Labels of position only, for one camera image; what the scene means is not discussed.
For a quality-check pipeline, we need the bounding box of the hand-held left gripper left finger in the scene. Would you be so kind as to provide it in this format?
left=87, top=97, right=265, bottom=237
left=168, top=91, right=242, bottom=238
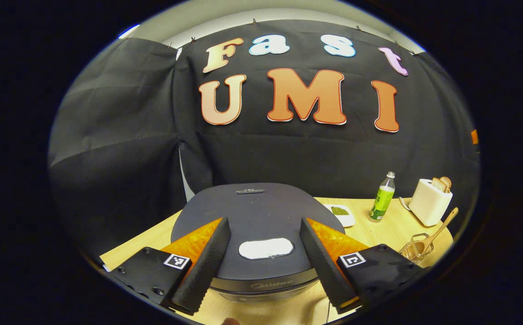
left=108, top=217, right=232, bottom=316

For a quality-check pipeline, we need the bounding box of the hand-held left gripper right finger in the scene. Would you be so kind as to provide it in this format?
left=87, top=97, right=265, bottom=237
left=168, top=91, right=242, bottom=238
left=300, top=217, right=425, bottom=315

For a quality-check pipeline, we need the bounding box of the dark grey rice cooker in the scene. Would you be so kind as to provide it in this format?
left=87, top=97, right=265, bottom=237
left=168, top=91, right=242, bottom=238
left=170, top=182, right=346, bottom=303

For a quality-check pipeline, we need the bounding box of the metal wire chopstick holder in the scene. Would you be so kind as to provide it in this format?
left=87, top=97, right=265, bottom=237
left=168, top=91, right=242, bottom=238
left=399, top=233, right=434, bottom=265

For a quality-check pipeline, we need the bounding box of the wooden spoon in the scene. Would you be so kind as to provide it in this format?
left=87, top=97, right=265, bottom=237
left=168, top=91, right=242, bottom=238
left=413, top=207, right=459, bottom=259

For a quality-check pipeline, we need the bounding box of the white divided grain dish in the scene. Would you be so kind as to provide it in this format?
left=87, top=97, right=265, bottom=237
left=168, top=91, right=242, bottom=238
left=324, top=204, right=356, bottom=228

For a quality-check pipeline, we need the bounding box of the white toaster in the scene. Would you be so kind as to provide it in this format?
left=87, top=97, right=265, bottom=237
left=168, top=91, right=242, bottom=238
left=408, top=178, right=453, bottom=227

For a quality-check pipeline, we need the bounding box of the green label plastic bottle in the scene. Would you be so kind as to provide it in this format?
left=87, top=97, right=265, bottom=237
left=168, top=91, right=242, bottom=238
left=369, top=172, right=396, bottom=222

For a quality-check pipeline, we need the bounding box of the black backdrop cloth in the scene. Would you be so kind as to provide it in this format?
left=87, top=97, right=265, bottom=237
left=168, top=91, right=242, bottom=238
left=48, top=19, right=480, bottom=262

